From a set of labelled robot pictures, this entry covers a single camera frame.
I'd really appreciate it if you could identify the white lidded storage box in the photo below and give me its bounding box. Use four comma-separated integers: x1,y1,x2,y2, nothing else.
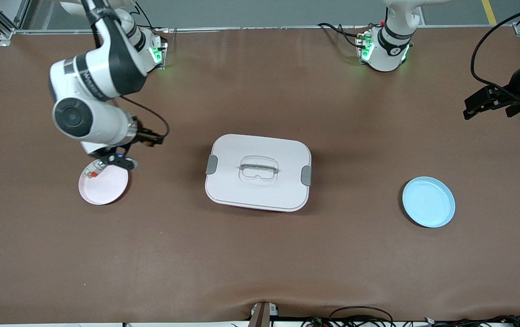
205,134,313,213

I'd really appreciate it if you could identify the pale pink round plate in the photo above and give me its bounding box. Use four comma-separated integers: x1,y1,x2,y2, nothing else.
78,163,130,206

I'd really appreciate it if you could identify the light blue round plate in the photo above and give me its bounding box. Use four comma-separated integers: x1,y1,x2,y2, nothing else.
402,176,456,228

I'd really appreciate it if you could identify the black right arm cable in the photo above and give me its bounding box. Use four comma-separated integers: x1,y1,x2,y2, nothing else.
119,93,170,139

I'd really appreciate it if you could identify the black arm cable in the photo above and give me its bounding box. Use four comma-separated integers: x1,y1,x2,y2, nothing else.
470,0,520,103
119,93,170,139

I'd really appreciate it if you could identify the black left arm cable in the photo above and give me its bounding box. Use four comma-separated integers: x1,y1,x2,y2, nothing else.
470,0,520,103

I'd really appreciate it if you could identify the black right base cable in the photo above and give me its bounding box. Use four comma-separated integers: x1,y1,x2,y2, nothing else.
126,0,170,35

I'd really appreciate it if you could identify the black base cable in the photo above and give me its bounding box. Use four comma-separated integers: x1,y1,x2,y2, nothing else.
126,0,170,35
317,22,369,48

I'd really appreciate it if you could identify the aluminium table edge rail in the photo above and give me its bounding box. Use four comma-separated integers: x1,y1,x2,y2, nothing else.
13,25,517,34

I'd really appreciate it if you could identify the black left base cable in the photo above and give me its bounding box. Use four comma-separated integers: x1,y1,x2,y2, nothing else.
317,22,369,48

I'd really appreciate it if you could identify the brown post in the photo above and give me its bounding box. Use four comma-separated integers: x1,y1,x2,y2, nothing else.
248,302,280,327

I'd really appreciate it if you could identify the black cable bundle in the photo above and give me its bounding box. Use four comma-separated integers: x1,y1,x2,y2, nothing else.
428,315,520,327

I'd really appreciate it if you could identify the black looped cable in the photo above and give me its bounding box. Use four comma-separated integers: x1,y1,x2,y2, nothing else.
329,306,394,327

